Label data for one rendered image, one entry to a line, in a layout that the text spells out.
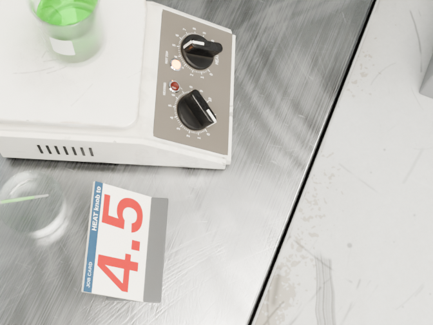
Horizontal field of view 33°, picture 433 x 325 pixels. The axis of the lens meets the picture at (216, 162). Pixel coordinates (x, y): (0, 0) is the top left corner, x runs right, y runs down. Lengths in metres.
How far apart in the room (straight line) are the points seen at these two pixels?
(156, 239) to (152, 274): 0.03
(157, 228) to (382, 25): 0.29
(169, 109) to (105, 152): 0.06
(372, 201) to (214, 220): 0.14
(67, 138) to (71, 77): 0.05
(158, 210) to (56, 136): 0.11
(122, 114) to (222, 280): 0.17
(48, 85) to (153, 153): 0.10
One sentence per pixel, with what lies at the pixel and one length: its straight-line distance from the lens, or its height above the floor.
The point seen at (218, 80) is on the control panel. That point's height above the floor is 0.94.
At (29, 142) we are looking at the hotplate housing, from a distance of 0.61.
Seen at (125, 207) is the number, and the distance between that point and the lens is 0.62.
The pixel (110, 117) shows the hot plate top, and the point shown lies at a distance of 0.58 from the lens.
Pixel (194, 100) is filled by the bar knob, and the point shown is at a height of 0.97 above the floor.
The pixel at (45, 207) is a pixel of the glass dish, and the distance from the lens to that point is 0.65.
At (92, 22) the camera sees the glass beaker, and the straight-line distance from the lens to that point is 0.55.
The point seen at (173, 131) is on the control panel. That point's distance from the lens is 0.60.
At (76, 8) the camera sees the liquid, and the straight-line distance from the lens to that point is 0.57.
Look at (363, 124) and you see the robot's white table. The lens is 0.69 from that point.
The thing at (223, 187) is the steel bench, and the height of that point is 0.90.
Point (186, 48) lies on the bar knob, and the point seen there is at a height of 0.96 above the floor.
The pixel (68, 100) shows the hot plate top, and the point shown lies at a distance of 0.59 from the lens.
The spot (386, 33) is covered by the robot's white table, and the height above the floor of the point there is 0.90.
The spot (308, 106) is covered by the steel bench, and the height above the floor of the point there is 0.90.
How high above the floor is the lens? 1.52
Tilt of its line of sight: 71 degrees down
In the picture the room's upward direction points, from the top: 9 degrees clockwise
